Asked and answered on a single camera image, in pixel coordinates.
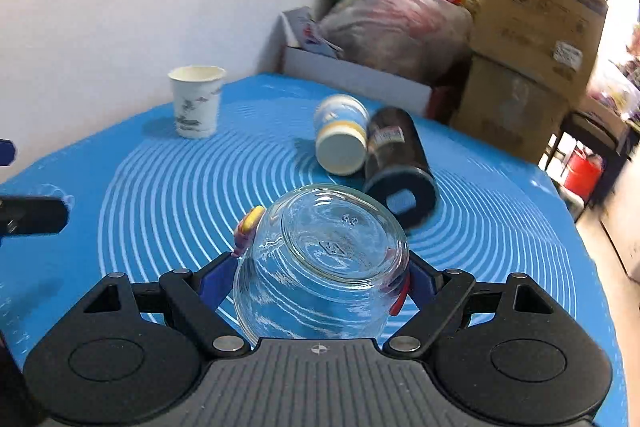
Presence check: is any clear glass jar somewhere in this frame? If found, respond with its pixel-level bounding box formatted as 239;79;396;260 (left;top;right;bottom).
232;184;410;345

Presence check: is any sailboat print paper cup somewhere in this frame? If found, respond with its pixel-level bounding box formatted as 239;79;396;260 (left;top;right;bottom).
312;94;369;176

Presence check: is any white paper cup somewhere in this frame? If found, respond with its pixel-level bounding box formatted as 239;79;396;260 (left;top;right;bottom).
168;66;227;139

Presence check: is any blue silicone baking mat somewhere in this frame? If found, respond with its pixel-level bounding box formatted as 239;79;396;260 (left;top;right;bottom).
1;75;627;426

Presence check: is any black cylindrical bottle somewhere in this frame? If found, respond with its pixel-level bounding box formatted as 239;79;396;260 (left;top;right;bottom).
362;106;438;230

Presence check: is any red bucket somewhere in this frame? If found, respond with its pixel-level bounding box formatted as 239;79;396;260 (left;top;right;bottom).
563;148;603;204

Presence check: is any lower brown cardboard box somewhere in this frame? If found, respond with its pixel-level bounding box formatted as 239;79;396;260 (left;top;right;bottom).
450;55;568;164

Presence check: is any black metal chair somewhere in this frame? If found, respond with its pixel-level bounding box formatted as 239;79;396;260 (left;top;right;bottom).
544;112;637;208

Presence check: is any clear plastic bag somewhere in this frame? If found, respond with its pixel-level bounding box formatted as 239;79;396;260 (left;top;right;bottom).
319;0;473;83

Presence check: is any white cardboard box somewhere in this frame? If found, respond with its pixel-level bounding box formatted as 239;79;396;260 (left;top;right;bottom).
281;6;432;117

